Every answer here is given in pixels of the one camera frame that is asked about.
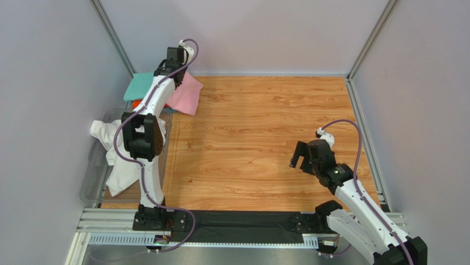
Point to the aluminium corner post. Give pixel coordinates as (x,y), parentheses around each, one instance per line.
(357,82)
(113,36)

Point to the left aluminium corner post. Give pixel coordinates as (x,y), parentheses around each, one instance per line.
(113,36)

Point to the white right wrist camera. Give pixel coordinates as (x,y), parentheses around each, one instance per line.
(328,137)

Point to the pink t-shirt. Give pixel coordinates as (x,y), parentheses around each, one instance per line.
(185,99)

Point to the aluminium front frame rail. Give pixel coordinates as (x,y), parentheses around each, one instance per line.
(114,227)

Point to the right aluminium corner post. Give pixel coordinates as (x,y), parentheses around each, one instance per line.
(357,82)

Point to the folded orange t-shirt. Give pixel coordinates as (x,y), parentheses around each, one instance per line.
(136,103)

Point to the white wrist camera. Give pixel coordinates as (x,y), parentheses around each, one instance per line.
(328,137)
(188,52)

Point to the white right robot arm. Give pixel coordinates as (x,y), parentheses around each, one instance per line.
(353,215)

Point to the folded teal t-shirt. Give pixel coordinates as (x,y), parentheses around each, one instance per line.
(168,110)

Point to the clear plastic bin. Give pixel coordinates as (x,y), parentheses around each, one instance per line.
(94,189)

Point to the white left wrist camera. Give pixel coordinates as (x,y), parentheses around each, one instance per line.
(188,52)

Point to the white t-shirt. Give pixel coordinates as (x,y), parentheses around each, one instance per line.
(124,173)

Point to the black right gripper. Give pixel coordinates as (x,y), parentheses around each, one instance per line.
(306,158)

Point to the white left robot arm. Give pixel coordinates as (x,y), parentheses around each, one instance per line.
(143,138)

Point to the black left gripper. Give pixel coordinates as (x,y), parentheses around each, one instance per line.
(185,63)

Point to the folded mint green t-shirt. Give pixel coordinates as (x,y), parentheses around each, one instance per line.
(139,86)

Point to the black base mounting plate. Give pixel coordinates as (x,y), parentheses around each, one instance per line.
(205,226)

